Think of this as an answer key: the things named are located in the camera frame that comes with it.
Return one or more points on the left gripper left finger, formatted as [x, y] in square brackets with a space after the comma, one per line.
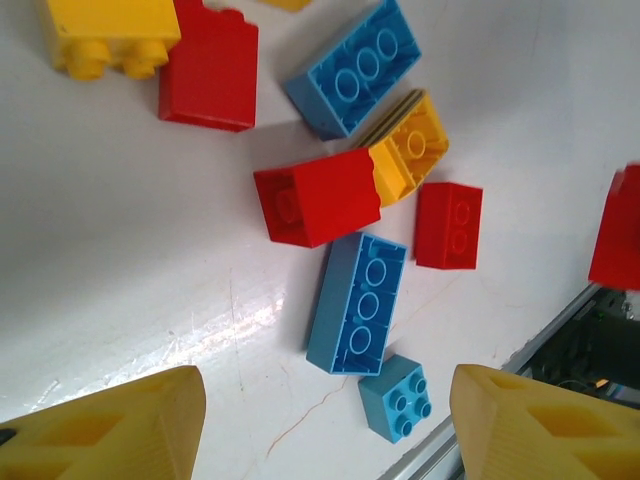
[100, 440]

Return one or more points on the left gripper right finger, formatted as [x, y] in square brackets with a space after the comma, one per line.
[550, 440]

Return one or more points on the small blue lego brick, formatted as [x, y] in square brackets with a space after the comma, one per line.
[390, 400]

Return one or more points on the red lego brick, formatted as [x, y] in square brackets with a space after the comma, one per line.
[330, 195]
[445, 225]
[617, 230]
[210, 70]

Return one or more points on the long blue lego brick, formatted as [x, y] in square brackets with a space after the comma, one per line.
[360, 300]
[360, 70]

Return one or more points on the yellow lego brick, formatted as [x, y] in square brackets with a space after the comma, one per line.
[110, 25]
[282, 4]
[410, 150]

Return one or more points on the aluminium rail with grooves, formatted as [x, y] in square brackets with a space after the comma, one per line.
[550, 337]

